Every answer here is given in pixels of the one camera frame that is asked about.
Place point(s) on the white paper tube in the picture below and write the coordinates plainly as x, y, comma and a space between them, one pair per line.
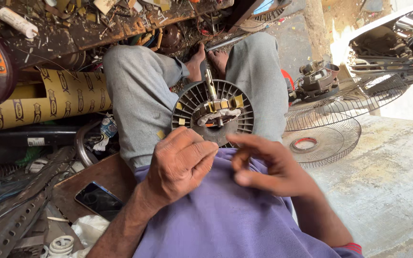
17, 22

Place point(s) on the cluttered wooden workbench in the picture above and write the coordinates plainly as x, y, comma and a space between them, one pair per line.
95, 28

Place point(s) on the person's left hand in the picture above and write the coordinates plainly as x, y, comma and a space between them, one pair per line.
177, 168

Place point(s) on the person's right fingers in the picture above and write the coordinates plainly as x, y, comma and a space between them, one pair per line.
249, 140

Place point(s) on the black finned fan motor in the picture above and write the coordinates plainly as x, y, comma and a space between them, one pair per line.
224, 132

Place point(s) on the gray metal rod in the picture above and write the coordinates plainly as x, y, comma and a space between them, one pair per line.
228, 42

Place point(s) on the perforated metal angle bar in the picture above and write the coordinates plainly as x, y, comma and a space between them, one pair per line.
20, 211

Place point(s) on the white dismantled fan body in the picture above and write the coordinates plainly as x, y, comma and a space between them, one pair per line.
389, 39

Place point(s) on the person's purple shirt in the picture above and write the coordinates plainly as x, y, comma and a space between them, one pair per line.
221, 222

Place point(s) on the brown wooden board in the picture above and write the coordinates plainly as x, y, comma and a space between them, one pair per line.
102, 172

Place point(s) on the white plastic bag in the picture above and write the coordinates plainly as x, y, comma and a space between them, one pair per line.
90, 229

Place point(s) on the person's leg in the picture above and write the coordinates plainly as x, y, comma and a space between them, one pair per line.
138, 107
260, 79

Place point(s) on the person's left foot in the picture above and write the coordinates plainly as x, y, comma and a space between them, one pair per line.
196, 64

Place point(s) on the person's foot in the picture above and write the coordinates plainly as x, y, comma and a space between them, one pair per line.
196, 64
219, 61

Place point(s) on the blue white small packet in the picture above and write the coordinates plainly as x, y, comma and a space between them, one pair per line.
109, 127

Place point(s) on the black smartphone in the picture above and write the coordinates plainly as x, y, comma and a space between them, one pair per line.
99, 200

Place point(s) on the red plastic part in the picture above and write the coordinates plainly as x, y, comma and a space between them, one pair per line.
287, 77

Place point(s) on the white spiral light bulb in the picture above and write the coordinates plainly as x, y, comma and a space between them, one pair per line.
60, 246

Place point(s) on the rusty round motor part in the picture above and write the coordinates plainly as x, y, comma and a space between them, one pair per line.
172, 37

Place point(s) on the person's left fingers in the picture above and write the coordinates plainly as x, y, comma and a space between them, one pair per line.
203, 154

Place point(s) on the yellow printed insulation paper roll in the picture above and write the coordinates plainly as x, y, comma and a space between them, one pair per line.
48, 100

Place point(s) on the gray bare fan motor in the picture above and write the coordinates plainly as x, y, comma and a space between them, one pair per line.
316, 80

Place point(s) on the person's right leg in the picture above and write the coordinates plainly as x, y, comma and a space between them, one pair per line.
260, 79

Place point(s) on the person's left leg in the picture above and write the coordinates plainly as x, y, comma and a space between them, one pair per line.
138, 107

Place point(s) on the person's right foot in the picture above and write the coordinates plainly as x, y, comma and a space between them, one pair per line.
219, 61

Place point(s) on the curved chrome pipe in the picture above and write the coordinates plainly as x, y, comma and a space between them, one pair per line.
80, 147

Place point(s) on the yellow insulation paper piece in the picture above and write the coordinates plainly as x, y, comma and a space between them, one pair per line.
181, 121
160, 134
238, 101
179, 106

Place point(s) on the dark wooden plank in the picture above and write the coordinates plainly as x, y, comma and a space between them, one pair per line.
249, 10

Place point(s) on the person's right hand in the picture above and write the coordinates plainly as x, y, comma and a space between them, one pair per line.
281, 172

